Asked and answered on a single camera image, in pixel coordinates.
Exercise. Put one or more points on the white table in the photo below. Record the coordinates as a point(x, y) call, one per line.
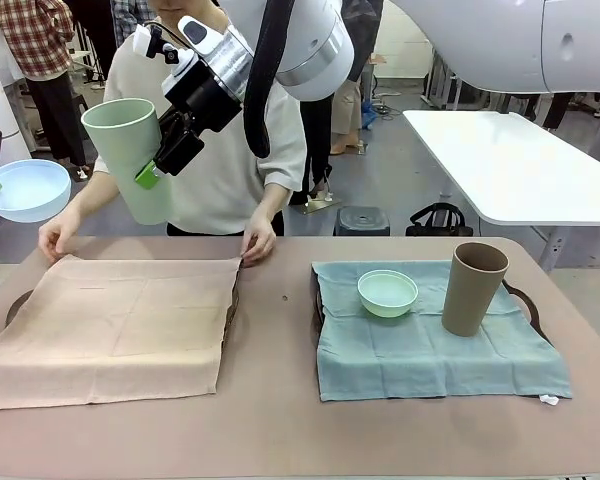
point(505, 165)

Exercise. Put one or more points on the blue bag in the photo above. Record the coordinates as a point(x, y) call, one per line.
point(368, 115)

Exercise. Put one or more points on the person's left forearm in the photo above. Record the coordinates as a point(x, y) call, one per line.
point(270, 205)

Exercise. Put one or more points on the person in black patterned dress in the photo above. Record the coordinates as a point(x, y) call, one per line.
point(310, 150)

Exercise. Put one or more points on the dark brown plastic tray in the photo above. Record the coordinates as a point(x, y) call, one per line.
point(234, 305)
point(319, 306)

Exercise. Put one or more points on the pale green tall cup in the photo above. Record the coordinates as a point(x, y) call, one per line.
point(122, 150)

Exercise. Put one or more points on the teal cloth mat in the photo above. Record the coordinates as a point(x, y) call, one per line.
point(430, 360)

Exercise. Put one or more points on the brown tall cup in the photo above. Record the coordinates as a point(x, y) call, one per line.
point(472, 295)

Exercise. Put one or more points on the pink cloth mat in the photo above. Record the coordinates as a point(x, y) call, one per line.
point(105, 325)

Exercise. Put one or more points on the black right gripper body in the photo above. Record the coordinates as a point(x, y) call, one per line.
point(202, 97)

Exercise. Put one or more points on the grey plastic stool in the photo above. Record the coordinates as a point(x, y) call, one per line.
point(362, 220)

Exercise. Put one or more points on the person in blue plaid shirt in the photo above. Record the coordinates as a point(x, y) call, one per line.
point(127, 20)

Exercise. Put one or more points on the person in beige trousers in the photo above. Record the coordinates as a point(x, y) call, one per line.
point(345, 115)

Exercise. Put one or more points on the person's right hand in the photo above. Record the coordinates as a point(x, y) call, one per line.
point(60, 235)

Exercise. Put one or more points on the white cylindrical air purifier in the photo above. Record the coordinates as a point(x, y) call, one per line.
point(0, 115)

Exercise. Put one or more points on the light blue bowl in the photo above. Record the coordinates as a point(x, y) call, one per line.
point(30, 192)

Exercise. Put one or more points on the black bag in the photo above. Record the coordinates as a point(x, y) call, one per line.
point(440, 222)

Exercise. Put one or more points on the silver floor plate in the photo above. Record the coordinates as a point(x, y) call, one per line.
point(322, 205)

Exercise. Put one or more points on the person in white shirt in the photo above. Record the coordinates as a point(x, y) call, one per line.
point(560, 112)

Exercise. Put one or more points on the person's left hand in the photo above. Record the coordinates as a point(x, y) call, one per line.
point(260, 245)

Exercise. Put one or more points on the pale green bowl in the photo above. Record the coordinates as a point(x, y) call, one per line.
point(387, 295)

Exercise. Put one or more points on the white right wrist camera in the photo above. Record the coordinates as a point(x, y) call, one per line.
point(145, 40)

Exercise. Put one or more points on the person in red plaid shirt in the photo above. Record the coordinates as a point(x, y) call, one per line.
point(35, 45)

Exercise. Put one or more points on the person in white sweater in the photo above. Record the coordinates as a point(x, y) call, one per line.
point(220, 175)

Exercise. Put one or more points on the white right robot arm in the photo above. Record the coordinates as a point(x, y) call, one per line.
point(480, 40)

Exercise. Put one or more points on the person's right forearm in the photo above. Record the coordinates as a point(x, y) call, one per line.
point(97, 197)

